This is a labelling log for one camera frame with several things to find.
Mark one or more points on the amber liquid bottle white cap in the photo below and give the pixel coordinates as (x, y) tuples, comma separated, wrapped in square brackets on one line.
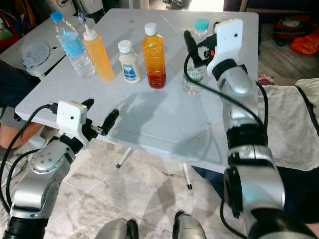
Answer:
[(154, 57)]

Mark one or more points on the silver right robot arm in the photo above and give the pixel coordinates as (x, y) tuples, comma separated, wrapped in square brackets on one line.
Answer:
[(249, 159)]

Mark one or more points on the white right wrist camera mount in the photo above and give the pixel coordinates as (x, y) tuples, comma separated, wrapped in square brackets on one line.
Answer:
[(227, 42)]

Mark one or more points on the robot's right leg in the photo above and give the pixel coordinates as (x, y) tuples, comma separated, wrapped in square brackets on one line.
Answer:
[(188, 227)]

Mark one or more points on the small white plastic table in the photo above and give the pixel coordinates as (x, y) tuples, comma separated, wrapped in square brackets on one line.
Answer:
[(40, 35)]

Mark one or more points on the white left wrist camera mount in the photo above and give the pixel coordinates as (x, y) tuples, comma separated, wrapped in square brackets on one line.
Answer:
[(71, 117)]

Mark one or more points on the white towel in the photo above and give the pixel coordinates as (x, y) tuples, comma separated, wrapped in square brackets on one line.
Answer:
[(289, 124)]

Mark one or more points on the grey cloth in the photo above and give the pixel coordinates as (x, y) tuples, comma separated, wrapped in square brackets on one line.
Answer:
[(36, 55)]

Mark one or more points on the clear water bottle blue cap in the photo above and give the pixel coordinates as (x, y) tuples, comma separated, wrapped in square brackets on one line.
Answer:
[(74, 47)]

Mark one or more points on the person's leg in blue jeans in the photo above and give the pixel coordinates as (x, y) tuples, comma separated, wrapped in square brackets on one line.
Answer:
[(299, 189)]

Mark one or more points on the clear water bottle teal cap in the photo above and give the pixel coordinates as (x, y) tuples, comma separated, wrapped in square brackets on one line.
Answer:
[(190, 82)]

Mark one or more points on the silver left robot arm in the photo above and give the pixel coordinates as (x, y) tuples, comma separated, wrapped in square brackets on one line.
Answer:
[(40, 174)]

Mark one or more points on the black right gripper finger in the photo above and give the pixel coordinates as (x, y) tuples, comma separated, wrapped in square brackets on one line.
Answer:
[(191, 47)]

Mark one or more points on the small white bottle blue label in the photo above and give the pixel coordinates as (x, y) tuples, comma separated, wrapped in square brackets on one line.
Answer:
[(129, 67)]

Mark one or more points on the red bag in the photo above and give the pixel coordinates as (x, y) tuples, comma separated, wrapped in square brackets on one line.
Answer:
[(291, 27)]

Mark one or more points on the colourful backpack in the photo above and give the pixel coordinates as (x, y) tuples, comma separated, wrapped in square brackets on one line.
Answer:
[(10, 30)]

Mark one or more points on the robot's leg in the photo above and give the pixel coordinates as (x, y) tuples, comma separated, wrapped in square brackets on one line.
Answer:
[(115, 230), (188, 227)]

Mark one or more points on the person in dark shirt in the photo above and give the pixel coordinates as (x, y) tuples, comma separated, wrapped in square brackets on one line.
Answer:
[(12, 89)]

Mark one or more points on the white folding table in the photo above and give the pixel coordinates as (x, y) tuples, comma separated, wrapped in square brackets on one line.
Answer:
[(159, 124)]

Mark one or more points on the robot's left leg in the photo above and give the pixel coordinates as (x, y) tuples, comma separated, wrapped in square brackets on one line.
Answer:
[(115, 230)]

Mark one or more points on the orange squeeze bottle white nozzle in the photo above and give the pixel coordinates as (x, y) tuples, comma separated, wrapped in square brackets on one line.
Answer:
[(99, 57)]

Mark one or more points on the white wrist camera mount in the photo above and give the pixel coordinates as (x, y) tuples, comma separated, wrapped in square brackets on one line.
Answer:
[(227, 42), (71, 117)]

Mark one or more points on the orange bag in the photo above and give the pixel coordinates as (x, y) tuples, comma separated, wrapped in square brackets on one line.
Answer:
[(306, 44)]

